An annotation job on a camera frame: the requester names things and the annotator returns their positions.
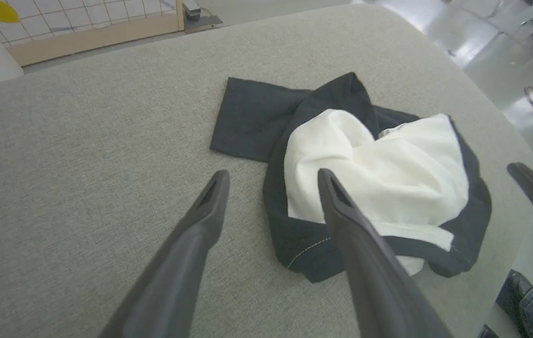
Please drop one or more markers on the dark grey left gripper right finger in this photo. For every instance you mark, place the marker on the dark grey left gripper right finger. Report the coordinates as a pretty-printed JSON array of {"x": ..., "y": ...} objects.
[{"x": 374, "y": 286}]

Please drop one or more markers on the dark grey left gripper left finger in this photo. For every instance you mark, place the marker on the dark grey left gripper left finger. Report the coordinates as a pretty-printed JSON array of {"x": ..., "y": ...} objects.
[{"x": 172, "y": 281}]

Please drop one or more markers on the white and dark navy garment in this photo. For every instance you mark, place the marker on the white and dark navy garment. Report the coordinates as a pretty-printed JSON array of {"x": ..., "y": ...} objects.
[{"x": 388, "y": 173}]

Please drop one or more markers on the grey fabric sofa cushion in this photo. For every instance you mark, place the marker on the grey fabric sofa cushion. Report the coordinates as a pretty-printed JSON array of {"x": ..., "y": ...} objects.
[{"x": 83, "y": 164}]

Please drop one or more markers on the tiled lemon print partition panel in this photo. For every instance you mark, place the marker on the tiled lemon print partition panel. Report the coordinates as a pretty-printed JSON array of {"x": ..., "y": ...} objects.
[{"x": 83, "y": 42}]

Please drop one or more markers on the dark grey floor base plate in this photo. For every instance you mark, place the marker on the dark grey floor base plate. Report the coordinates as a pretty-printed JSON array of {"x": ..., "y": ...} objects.
[{"x": 205, "y": 22}]

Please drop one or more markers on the grey metal panel foot post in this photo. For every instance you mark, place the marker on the grey metal panel foot post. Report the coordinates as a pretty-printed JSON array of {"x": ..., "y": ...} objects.
[{"x": 191, "y": 8}]

